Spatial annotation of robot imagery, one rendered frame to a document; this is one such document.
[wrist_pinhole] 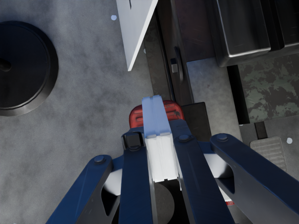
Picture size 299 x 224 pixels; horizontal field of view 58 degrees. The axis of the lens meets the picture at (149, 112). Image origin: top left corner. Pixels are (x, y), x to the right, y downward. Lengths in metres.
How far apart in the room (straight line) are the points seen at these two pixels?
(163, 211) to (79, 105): 0.52
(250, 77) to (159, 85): 0.64
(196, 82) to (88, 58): 0.76
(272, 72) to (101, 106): 0.76
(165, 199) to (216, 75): 0.73
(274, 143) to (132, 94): 0.54
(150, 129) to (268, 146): 0.82
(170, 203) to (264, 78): 0.74
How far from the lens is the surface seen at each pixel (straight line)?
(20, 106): 1.16
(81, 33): 1.17
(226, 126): 0.42
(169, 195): 1.08
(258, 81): 0.44
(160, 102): 0.19
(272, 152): 0.96
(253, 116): 0.43
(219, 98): 0.42
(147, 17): 0.64
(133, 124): 0.29
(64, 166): 1.12
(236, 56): 0.38
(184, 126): 0.17
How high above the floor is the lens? 1.05
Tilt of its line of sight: 85 degrees down
